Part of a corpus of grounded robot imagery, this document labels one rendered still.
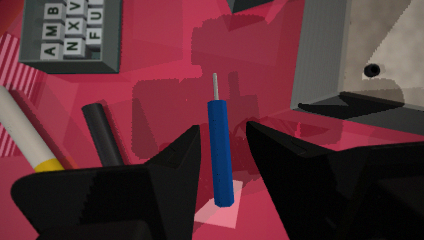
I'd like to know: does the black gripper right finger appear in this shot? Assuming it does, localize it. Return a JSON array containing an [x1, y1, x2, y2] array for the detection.
[[246, 121, 424, 240]]

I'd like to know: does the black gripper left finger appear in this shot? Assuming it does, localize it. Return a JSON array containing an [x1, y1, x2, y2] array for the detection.
[[10, 125, 201, 240]]

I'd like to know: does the blue stylus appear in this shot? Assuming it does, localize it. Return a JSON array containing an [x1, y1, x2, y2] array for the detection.
[[207, 73, 235, 208]]

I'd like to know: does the keyboard with white letter keys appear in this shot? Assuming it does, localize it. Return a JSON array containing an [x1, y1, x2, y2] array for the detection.
[[18, 0, 122, 74]]

